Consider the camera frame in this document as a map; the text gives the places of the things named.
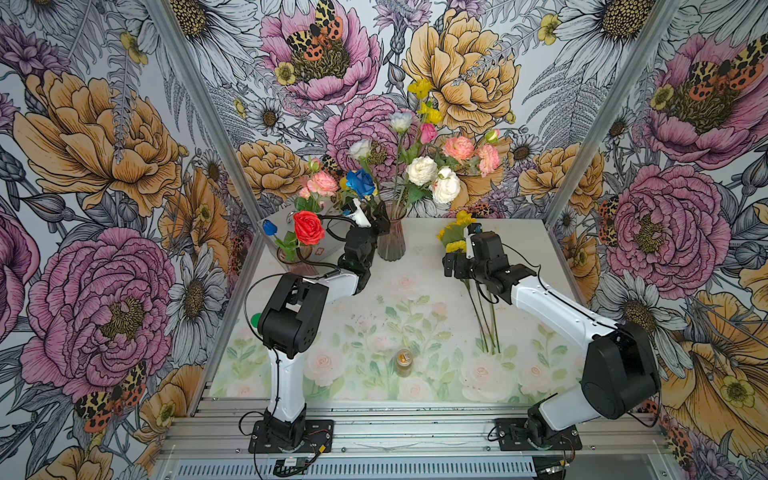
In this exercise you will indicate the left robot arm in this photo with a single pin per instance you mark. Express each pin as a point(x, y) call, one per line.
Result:
point(290, 321)

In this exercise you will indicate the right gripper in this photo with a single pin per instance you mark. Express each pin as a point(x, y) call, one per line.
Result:
point(461, 260)

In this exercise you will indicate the small blue rosebud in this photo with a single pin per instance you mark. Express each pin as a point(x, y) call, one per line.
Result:
point(270, 229)

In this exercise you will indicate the large sunflower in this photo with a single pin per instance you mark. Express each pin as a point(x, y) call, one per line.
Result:
point(455, 230)

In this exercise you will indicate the yellow carnation stem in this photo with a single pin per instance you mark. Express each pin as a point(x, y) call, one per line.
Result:
point(456, 246)

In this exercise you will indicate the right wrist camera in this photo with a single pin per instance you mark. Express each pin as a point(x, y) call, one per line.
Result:
point(469, 231)

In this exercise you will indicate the small yellow wildflower sprig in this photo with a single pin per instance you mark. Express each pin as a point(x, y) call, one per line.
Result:
point(427, 110)

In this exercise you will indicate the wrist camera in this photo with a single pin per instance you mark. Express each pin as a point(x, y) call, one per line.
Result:
point(469, 231)
point(357, 214)

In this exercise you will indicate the green cap white bottle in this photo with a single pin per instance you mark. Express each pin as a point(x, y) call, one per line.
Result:
point(255, 320)

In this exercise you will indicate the grey metal case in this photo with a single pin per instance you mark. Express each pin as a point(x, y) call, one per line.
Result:
point(283, 219)

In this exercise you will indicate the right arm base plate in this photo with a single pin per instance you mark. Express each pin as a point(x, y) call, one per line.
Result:
point(513, 434)

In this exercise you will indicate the floral table mat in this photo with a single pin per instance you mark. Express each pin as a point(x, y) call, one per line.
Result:
point(352, 358)

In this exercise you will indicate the pink rose bunch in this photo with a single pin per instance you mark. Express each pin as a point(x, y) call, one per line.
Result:
point(466, 156)

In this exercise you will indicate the ribbed glass vase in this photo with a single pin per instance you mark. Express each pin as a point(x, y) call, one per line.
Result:
point(297, 261)
point(392, 246)

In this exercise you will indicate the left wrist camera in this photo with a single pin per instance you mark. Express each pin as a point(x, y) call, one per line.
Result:
point(357, 214)

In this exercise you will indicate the aluminium rail frame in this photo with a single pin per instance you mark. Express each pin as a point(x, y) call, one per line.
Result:
point(391, 440)

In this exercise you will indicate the blue rose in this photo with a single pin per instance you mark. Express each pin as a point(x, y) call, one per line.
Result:
point(361, 184)

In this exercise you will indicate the white rose bunch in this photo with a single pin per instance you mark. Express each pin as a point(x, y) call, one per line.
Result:
point(405, 174)

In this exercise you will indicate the red rose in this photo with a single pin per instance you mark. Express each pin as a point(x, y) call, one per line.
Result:
point(308, 228)

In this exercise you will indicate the yellow ranunculus flower stem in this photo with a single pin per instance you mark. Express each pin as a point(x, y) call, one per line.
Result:
point(491, 327)

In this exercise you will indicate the small glass spice jar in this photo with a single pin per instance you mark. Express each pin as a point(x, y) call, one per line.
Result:
point(403, 362)

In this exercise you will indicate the pink carnation stem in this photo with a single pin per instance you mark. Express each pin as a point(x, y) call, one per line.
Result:
point(318, 189)

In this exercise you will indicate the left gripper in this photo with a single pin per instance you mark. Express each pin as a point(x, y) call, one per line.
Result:
point(382, 222)

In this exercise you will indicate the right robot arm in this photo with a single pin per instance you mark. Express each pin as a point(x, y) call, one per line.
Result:
point(620, 371)

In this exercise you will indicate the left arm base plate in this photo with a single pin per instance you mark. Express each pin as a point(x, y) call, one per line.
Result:
point(315, 435)

